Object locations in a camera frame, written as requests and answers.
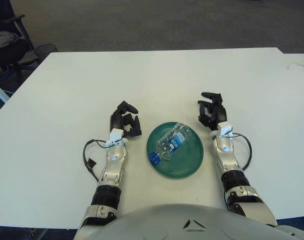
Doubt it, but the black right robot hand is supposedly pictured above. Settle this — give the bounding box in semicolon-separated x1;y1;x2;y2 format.
197;91;229;131

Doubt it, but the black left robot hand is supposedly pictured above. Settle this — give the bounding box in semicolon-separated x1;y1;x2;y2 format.
109;100;143;138

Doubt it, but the clear bottle blue cap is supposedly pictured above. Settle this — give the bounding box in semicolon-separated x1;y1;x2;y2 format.
149;122;191;166

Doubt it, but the green round plate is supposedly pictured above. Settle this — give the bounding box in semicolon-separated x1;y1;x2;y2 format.
146;121;204;180

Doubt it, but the black mesh waste bin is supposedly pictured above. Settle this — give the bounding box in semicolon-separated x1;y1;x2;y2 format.
34;43;59;65

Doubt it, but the grey robot torso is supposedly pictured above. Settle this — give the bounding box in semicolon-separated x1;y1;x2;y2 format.
74;202;304;240

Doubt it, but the black office chair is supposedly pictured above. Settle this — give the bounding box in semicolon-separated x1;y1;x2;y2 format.
0;0;41;85

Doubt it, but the grey crumpled cloth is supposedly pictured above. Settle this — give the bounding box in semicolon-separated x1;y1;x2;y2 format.
0;31;21;48

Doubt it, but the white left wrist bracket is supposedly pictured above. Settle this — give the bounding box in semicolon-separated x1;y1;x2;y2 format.
105;128;129;148

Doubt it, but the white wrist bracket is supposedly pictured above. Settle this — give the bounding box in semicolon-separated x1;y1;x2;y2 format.
216;121;235;139
105;128;129;148

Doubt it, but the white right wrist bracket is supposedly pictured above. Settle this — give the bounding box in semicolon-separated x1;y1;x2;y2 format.
216;121;235;139

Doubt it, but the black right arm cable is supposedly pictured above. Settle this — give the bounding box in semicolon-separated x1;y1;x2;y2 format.
231;133;253;172

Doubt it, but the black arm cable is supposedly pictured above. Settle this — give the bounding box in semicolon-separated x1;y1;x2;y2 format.
83;139;111;183
231;133;253;172

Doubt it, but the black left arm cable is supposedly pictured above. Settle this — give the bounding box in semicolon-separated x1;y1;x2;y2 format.
83;139;111;183

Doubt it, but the white cable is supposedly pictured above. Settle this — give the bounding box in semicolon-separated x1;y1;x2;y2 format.
288;62;304;74

